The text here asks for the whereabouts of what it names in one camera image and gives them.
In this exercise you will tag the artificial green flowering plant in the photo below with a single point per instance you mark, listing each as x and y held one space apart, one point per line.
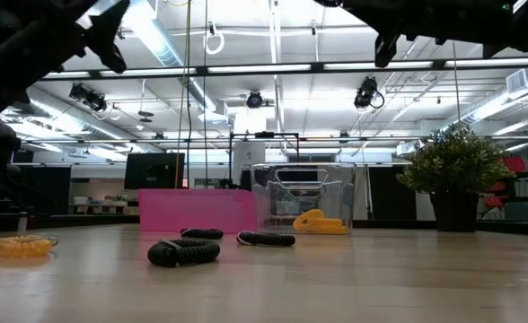
454 160

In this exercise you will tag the black frame stand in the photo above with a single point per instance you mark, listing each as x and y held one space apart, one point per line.
264 134

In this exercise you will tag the black plant pot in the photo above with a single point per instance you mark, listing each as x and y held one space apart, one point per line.
454 212

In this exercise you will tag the overhead light bar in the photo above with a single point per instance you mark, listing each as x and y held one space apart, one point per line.
318 67

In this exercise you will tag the black chair grey back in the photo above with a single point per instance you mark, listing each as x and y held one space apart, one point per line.
517 211

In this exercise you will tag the silver ceiling air duct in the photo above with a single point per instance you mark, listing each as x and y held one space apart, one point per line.
161 45

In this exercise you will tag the black partition panel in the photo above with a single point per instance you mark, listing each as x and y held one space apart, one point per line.
392 193
48 190

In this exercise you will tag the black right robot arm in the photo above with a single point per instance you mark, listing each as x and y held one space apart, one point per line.
493 22

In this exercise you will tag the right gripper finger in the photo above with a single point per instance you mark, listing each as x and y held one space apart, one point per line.
386 45

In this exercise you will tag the round black ceiling camera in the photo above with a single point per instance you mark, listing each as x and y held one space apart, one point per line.
254 99

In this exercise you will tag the clear plastic bin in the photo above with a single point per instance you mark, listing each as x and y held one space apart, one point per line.
264 197

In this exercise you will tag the large black monitor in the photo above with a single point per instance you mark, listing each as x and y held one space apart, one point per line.
154 170

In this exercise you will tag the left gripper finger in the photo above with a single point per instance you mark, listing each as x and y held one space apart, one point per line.
109 18
107 47

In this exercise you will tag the small metal post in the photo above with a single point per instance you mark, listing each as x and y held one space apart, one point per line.
22 224

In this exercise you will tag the pink plastic bin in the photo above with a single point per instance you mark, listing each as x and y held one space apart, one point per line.
192 211

